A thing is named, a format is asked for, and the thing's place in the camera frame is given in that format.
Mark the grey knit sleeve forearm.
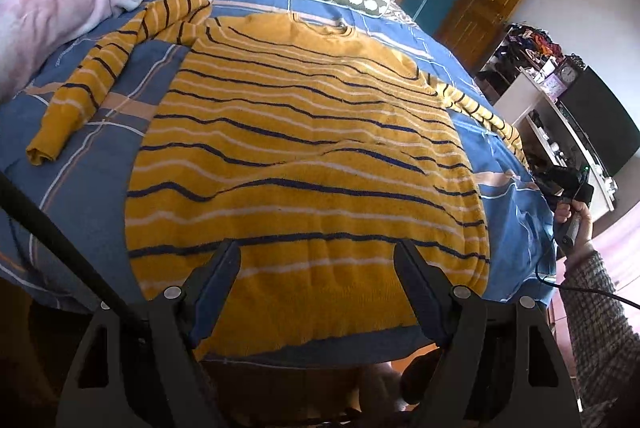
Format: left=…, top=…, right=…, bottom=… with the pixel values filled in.
left=560, top=252, right=639, bottom=427

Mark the white shelf unit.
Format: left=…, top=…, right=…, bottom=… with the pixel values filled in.
left=494, top=71, right=615, bottom=220

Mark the small desk clock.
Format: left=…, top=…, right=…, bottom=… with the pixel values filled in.
left=554, top=57, right=582, bottom=86

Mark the black television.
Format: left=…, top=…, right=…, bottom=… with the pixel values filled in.
left=558, top=68, right=639, bottom=177

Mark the person's right hand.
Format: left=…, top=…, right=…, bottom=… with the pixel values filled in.
left=554, top=200, right=594, bottom=270

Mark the yellow striped knit sweater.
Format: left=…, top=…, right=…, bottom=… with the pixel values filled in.
left=26, top=0, right=522, bottom=356

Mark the black cable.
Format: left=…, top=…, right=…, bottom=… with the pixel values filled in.
left=534, top=232, right=640, bottom=311

